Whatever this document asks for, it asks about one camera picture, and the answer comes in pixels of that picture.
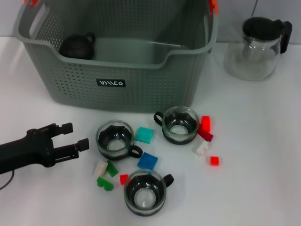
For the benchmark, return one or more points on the green notched toy brick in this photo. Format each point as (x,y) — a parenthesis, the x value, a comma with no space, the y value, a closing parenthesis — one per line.
(103,182)

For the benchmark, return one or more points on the green sloped toy brick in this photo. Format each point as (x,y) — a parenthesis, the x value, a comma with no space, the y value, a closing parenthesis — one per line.
(112,169)

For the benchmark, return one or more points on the glass teapot with black lid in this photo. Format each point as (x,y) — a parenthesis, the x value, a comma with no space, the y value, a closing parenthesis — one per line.
(251,67)

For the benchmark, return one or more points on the teal square toy brick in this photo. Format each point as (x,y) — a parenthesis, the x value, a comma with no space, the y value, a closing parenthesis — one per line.
(144,135)

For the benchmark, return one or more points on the dark red toy brick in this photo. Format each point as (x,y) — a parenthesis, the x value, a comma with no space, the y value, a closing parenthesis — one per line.
(208,137)

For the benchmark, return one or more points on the blue square toy brick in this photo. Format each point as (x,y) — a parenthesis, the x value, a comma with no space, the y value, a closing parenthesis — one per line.
(147,161)

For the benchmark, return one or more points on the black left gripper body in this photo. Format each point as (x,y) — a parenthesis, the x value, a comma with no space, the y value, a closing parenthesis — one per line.
(26,153)

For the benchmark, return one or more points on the grey perforated plastic storage bin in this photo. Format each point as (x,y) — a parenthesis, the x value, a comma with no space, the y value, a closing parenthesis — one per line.
(141,91)

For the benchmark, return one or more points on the black ceramic teapot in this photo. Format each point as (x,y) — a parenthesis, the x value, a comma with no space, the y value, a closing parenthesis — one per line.
(75,48)

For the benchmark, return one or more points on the bright red toy brick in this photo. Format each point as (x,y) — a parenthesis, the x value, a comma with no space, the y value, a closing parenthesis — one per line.
(205,123)

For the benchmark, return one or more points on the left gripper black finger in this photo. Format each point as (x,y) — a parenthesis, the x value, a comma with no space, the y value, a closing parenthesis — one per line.
(81,145)
(64,128)

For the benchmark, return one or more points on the white toy brick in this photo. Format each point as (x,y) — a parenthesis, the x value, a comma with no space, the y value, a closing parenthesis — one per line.
(100,168)
(201,148)

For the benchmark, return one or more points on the small red toy brick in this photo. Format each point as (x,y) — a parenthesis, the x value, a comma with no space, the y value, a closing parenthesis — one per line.
(214,160)
(123,180)

